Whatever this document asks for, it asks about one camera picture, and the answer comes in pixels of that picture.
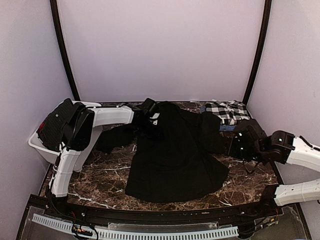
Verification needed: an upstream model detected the blue checked folded shirt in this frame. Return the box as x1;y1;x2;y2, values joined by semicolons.
200;106;236;132

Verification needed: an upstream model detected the left black frame post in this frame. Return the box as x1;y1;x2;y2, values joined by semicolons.
49;0;81;101

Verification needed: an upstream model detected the black frame post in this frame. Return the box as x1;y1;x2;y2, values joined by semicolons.
242;0;272;105
49;0;81;101

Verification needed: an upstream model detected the black curved table rail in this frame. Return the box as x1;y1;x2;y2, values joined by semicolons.
27;194;286;227

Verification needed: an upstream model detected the white slotted cable duct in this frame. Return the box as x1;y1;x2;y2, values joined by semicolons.
31;213;239;240

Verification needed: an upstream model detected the black white plaid shirt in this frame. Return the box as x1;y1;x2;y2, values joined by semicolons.
204;99;251;126

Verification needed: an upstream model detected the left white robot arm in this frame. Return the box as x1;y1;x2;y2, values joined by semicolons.
28;98;160;198

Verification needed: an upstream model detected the white plastic bin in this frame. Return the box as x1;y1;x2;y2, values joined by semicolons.
27;101;102;173

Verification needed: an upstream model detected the right black frame post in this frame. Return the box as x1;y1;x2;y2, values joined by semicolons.
242;0;272;105

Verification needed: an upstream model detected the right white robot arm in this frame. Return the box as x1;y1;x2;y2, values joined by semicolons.
227;119;320;217

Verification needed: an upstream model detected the black long sleeve shirt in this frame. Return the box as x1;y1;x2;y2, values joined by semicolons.
96;102;229;203

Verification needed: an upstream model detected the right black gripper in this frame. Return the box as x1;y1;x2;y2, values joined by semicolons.
223;136;265;162

